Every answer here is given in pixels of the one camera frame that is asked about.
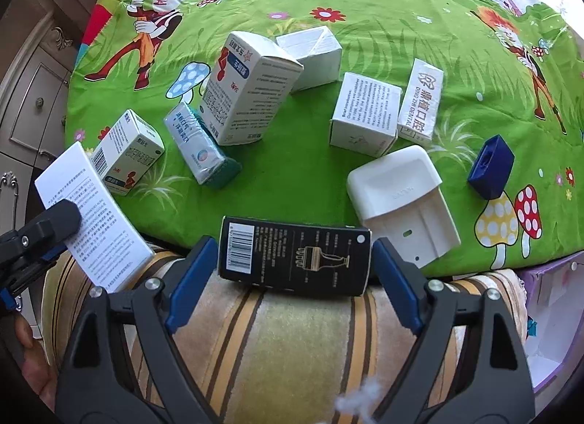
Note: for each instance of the white carved nightstand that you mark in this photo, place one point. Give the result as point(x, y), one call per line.
point(36, 123)

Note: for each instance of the white box with small print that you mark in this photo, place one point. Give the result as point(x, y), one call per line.
point(105, 223)

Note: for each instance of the white box with gold print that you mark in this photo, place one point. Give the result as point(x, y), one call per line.
point(419, 104)

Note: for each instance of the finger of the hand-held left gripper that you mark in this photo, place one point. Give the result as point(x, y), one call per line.
point(64, 221)
point(50, 255)

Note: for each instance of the small white red-blue label box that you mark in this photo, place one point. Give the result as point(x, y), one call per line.
point(130, 150)

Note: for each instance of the white box with black text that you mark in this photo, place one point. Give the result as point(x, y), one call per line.
point(365, 114)

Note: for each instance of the white teal toothpaste box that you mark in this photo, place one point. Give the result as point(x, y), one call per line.
point(196, 145)

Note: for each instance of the purple cardboard storage box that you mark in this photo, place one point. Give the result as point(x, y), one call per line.
point(552, 314)

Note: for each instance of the plain white cardboard box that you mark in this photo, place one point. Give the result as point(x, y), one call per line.
point(315, 63)

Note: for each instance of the white plastic packaging shell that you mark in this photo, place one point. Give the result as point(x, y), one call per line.
point(397, 187)

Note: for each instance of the black box with barcode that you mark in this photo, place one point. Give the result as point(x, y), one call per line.
point(296, 255)

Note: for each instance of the green cartoon printed bedsheet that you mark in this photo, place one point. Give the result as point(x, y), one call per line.
point(296, 168)

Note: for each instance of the white fluff tuft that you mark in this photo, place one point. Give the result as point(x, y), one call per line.
point(360, 405)

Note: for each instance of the large white red-blue label box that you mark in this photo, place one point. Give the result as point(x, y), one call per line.
point(255, 86)

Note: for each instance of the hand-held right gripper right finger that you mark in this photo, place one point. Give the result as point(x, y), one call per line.
point(397, 287)

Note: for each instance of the small navy blue box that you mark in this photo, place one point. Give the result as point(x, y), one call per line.
point(492, 168)

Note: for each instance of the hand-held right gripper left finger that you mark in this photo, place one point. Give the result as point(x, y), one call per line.
point(191, 287)

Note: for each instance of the person's left hand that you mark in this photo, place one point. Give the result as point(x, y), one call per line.
point(34, 360)

